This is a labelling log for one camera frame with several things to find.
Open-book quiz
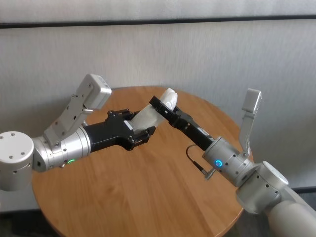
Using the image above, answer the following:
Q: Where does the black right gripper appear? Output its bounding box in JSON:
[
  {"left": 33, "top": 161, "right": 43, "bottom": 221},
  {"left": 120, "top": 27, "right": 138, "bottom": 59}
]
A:
[{"left": 149, "top": 94, "right": 216, "bottom": 152}]

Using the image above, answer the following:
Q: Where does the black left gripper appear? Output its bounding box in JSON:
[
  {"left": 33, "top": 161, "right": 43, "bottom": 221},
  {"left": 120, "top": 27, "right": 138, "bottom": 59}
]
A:
[{"left": 84, "top": 107, "right": 157, "bottom": 152}]

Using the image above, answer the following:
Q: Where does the white sandbag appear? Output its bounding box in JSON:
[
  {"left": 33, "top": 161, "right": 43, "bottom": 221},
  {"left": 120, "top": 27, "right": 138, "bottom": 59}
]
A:
[{"left": 127, "top": 87, "right": 179, "bottom": 136}]

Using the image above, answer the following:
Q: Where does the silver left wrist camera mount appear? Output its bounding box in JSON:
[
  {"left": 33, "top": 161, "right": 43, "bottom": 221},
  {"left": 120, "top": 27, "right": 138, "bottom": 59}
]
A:
[{"left": 43, "top": 73, "right": 113, "bottom": 147}]

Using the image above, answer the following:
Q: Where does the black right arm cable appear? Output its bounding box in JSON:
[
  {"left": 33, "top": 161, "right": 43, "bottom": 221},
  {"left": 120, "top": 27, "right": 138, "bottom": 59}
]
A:
[{"left": 186, "top": 144, "right": 217, "bottom": 181}]

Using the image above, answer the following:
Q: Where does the black wall rail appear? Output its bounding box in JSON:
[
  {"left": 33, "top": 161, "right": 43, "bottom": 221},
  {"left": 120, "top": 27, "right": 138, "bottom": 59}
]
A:
[{"left": 0, "top": 14, "right": 316, "bottom": 29}]

